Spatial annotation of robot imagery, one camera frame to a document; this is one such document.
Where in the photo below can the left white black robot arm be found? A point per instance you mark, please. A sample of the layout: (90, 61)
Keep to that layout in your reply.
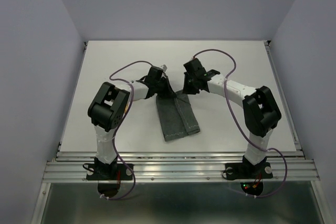
(107, 112)

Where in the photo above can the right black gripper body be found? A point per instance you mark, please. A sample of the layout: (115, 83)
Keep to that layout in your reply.
(189, 86)

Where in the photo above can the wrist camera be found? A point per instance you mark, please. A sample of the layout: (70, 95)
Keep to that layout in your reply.
(194, 67)
(156, 73)

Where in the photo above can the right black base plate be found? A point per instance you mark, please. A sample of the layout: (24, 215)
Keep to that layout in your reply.
(244, 171)

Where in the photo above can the aluminium frame rail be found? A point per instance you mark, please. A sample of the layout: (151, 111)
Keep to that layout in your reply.
(194, 167)

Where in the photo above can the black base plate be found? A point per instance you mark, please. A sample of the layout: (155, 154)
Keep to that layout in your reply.
(244, 171)
(118, 172)

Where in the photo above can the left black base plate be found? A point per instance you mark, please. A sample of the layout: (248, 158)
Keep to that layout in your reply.
(118, 172)

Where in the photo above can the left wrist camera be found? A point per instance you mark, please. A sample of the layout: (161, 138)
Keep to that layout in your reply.
(156, 73)

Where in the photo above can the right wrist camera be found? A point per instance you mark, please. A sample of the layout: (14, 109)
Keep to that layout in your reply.
(194, 67)

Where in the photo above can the grey cloth napkin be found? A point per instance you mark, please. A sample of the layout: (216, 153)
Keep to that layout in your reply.
(176, 117)

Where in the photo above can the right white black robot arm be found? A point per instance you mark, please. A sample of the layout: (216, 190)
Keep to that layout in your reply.
(261, 116)

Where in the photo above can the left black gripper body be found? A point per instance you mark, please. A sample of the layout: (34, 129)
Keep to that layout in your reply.
(163, 89)

